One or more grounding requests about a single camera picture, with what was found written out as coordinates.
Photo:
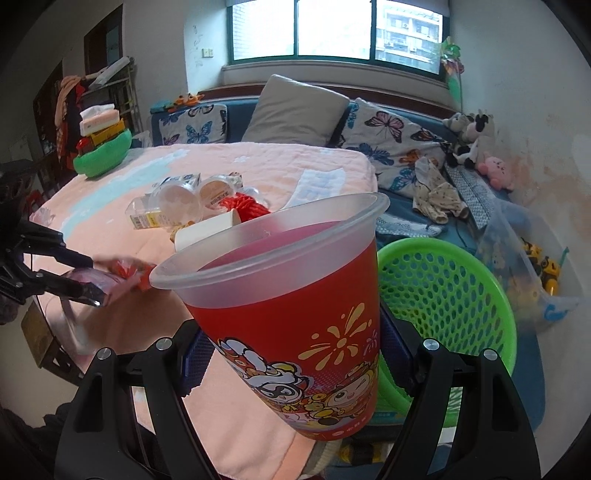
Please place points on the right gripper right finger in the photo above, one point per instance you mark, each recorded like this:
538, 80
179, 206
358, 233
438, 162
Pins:
493, 439

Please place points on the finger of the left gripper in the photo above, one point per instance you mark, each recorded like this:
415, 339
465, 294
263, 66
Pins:
40, 282
39, 240

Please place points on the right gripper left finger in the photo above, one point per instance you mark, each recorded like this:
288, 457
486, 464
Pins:
128, 419

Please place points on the red snack wrapper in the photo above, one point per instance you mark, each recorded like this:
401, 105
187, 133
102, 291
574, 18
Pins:
109, 279

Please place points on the clear plastic jar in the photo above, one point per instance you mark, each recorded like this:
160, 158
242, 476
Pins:
177, 199

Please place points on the red mesh net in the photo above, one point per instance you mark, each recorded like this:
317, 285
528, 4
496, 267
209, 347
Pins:
245, 206

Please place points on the red printed plastic cup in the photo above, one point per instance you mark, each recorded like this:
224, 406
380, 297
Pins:
291, 301

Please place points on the white milk carton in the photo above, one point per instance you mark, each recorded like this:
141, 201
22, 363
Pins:
143, 213

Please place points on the clear dome lid cup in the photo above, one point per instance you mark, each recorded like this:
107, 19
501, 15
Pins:
213, 190

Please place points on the green plush bowl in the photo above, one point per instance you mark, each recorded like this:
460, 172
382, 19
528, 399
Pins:
105, 157

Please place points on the tissue box stack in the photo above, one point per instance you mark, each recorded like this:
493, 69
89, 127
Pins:
98, 124

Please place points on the green plastic mesh basket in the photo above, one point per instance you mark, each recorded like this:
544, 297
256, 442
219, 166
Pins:
448, 295

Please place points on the clear plastic toy bin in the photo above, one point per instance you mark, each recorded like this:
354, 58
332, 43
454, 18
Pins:
500, 248

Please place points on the yellow toy truck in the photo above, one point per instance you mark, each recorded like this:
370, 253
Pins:
547, 269

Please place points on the orange toy on sofa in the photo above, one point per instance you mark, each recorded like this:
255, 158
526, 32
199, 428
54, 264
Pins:
184, 101

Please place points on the left butterfly cushion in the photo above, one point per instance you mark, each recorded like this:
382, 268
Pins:
202, 124

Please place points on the butterfly cushion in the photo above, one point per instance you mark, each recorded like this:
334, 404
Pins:
392, 143
202, 124

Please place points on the blue patterned cloth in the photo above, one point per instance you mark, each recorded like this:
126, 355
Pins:
475, 192

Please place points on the patterned baby clothes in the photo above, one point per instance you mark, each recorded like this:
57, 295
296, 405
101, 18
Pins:
434, 196

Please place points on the pink plush toy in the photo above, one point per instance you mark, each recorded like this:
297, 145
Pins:
497, 172

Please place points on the grey pillow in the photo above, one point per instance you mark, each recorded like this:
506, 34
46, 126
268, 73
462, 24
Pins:
292, 112

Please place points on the right butterfly cushion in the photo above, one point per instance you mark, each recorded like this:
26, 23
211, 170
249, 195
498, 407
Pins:
392, 143

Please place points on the cow plush toy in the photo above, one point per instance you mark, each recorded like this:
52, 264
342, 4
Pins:
474, 134

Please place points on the colourful pinwheel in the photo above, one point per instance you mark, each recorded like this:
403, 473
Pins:
454, 69

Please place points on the window with green frame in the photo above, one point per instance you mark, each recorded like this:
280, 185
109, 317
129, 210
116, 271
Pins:
405, 35

